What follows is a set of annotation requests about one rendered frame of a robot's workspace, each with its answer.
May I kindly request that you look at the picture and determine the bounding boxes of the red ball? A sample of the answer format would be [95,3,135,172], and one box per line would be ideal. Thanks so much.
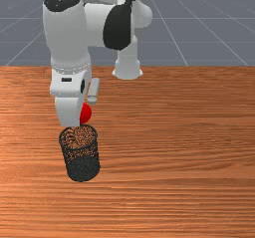
[79,102,93,124]

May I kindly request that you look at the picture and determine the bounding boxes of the dark mesh basket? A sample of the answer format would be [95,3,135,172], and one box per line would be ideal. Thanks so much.
[58,124,102,183]

